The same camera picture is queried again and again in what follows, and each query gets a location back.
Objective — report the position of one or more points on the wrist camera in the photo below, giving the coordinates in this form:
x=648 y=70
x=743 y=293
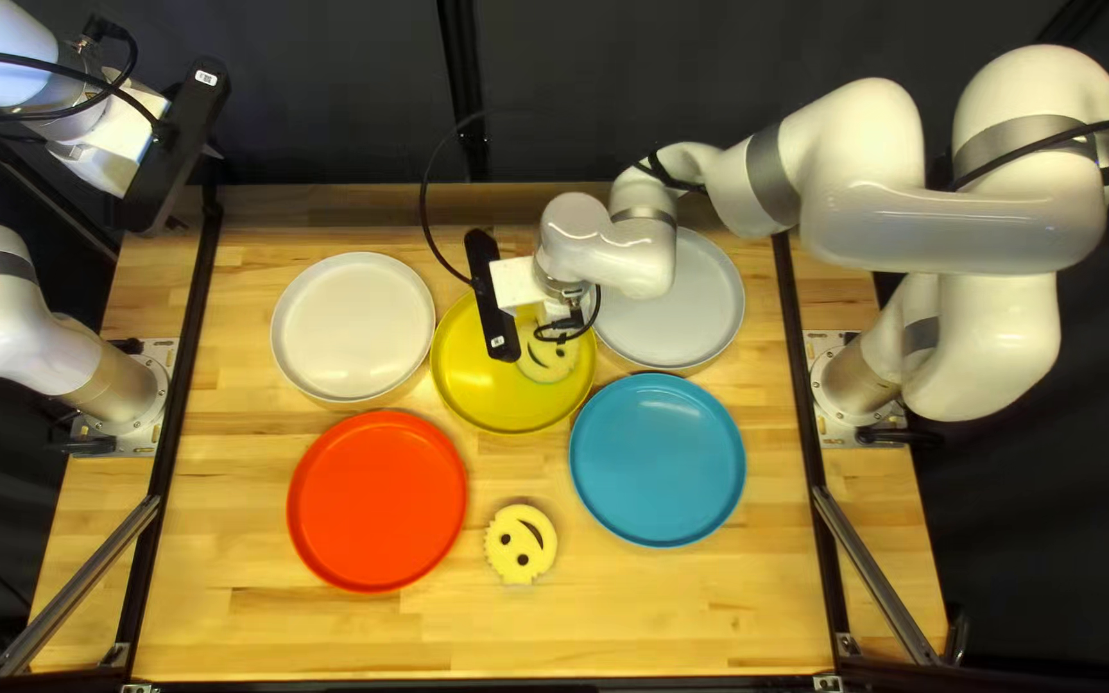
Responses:
x=174 y=144
x=492 y=298

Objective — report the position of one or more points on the black frame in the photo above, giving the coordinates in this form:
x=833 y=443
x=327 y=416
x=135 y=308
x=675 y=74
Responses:
x=463 y=96

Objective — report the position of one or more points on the yellow smiling face sponge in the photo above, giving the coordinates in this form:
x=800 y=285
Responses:
x=521 y=547
x=550 y=364

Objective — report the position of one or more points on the yellow round plate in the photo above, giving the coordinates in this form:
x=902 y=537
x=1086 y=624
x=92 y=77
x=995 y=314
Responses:
x=487 y=395

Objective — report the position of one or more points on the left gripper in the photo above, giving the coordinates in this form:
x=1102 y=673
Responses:
x=116 y=144

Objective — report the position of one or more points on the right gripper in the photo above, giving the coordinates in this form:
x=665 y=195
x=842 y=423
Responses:
x=516 y=281

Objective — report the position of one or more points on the light grey round plate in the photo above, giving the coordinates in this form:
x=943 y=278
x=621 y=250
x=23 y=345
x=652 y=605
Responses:
x=352 y=327

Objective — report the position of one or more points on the orange round plate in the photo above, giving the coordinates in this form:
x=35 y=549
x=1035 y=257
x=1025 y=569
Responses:
x=376 y=500

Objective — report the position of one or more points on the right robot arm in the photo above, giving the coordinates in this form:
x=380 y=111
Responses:
x=949 y=212

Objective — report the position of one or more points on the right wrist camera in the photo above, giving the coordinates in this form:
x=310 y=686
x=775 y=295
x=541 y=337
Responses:
x=492 y=298

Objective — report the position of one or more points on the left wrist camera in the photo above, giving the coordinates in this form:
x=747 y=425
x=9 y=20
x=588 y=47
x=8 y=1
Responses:
x=174 y=144

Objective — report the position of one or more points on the teal round plate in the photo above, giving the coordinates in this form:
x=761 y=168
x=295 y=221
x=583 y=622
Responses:
x=658 y=460

